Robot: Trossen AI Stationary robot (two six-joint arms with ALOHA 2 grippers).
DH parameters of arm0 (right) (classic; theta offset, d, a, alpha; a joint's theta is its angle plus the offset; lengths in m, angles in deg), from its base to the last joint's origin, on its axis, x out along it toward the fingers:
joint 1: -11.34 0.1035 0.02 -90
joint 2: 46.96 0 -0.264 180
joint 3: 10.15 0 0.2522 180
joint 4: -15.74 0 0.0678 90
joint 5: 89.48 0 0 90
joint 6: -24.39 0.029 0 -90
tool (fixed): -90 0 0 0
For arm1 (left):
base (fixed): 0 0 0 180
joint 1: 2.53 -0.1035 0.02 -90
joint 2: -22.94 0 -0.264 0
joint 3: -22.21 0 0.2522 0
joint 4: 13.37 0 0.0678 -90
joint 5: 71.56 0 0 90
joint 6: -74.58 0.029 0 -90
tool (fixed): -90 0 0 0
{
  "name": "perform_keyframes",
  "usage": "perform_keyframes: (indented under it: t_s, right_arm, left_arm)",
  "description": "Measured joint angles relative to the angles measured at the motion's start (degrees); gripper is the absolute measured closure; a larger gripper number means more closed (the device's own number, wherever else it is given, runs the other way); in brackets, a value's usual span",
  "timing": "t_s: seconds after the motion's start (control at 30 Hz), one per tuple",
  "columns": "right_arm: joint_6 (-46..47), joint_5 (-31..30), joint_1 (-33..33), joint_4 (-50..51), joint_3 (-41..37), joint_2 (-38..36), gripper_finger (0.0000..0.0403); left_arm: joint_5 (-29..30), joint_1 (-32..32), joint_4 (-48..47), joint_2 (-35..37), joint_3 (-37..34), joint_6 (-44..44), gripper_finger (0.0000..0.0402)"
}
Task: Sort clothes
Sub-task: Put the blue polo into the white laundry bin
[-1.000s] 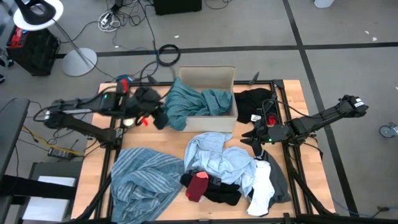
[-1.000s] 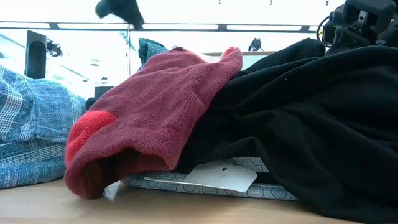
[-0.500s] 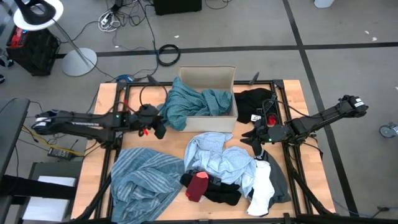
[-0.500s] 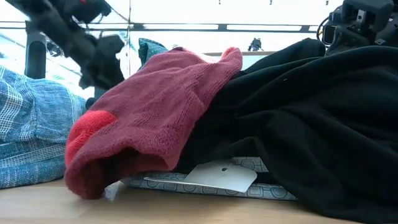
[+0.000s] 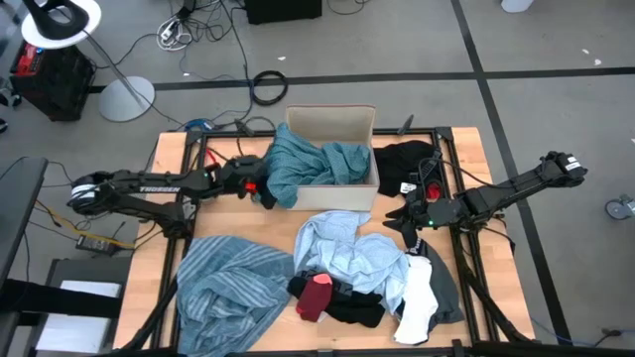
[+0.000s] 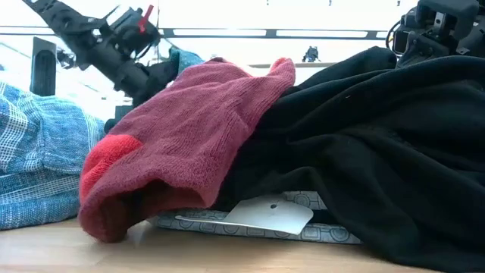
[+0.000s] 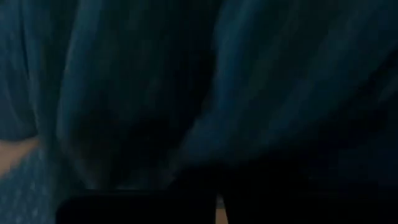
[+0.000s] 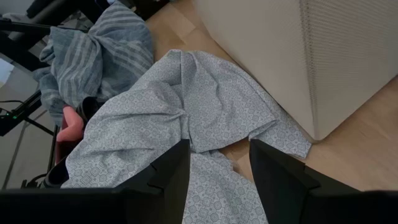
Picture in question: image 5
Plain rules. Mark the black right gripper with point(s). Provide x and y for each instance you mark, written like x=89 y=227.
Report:
x=417 y=214

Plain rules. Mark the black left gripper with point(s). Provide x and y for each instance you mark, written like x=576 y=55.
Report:
x=240 y=176

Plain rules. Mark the teal dotted cloth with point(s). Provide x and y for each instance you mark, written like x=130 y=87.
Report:
x=307 y=163

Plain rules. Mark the black shiny garment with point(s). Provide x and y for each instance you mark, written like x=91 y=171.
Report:
x=397 y=163

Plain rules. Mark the light blue shirt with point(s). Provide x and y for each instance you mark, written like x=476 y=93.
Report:
x=347 y=253

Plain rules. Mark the dark grey Puma underwear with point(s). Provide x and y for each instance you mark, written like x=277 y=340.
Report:
x=446 y=292

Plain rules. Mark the white garment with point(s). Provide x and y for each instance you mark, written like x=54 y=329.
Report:
x=417 y=307

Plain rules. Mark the black underwear grey patterned waistband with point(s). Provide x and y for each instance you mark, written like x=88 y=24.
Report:
x=357 y=310

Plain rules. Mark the blue striped towel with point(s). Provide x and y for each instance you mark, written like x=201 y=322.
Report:
x=228 y=292

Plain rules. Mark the dark red pink sock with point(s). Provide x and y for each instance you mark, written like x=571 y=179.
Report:
x=313 y=297

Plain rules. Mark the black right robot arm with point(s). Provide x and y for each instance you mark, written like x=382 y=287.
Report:
x=516 y=191

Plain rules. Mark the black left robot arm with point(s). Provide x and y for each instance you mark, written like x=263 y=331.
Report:
x=149 y=188

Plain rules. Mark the white floor lamp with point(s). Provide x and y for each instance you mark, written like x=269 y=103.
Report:
x=126 y=99

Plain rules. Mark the black power adapter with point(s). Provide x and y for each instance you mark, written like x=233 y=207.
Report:
x=96 y=244

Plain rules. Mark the black equipment box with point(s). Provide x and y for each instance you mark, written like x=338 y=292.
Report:
x=283 y=10

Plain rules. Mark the grey white cabinet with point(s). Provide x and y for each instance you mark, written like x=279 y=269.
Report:
x=89 y=289

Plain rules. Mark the grey caster wheel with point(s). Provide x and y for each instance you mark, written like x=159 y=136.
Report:
x=617 y=208

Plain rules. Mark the black crate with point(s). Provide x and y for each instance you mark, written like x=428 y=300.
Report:
x=59 y=89

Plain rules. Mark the white floor object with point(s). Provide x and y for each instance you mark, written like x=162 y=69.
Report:
x=516 y=5

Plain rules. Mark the red black device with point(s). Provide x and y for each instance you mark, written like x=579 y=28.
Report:
x=27 y=59

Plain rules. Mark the black aluminium table frame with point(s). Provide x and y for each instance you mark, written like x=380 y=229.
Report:
x=426 y=132

